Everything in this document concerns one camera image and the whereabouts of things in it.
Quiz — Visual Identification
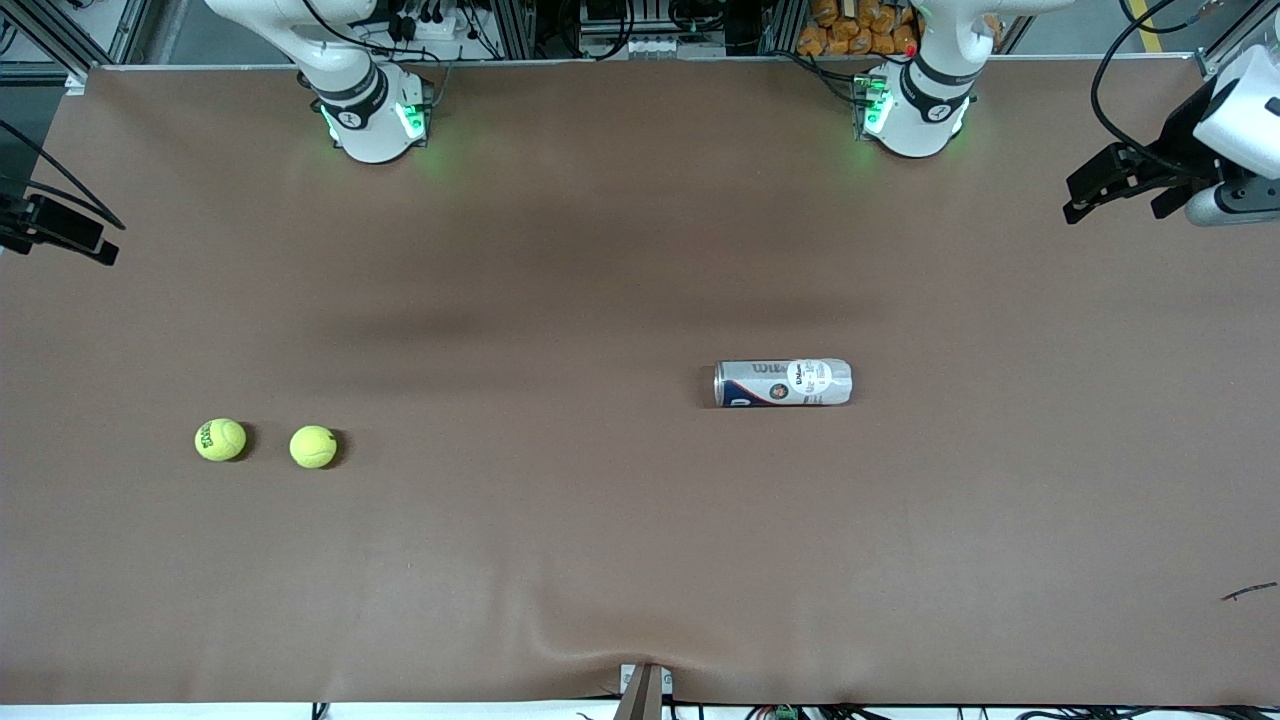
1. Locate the yellow tennis ball black print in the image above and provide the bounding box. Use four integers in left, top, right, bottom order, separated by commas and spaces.
194, 418, 248, 463

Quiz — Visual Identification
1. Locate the plain yellow tennis ball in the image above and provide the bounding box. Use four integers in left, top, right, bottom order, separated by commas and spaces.
289, 425, 339, 470

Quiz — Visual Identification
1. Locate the clear tennis ball can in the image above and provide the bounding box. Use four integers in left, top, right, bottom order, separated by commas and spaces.
714, 358, 854, 408

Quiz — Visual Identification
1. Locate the pile of orange packets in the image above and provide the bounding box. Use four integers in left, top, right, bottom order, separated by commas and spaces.
797, 0, 1003, 58

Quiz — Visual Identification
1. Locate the white power strip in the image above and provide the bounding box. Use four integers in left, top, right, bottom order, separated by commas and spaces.
385, 8, 471, 46

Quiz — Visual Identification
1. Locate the white terminal block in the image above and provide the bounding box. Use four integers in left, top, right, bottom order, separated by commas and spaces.
625, 35, 728, 58

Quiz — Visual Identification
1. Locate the black electronics unit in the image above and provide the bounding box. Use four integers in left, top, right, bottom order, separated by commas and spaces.
578, 0, 731, 36

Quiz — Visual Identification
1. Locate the brown table cover sheet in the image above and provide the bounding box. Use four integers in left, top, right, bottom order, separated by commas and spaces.
0, 57, 1280, 707

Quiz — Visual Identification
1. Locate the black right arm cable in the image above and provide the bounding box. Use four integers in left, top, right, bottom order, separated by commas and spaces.
0, 118, 127, 231

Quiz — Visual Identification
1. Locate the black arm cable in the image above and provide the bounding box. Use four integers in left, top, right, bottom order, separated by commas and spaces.
0, 118, 127, 231
1090, 0, 1216, 181

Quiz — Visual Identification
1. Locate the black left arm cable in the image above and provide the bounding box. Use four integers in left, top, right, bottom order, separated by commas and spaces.
1090, 0, 1216, 181

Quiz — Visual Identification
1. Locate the aluminium frame profile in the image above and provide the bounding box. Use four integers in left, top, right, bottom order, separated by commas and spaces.
0, 0, 151, 93
1195, 0, 1280, 81

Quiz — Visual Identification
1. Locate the grey metal bracket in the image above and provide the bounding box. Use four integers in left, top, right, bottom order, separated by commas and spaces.
618, 662, 674, 720

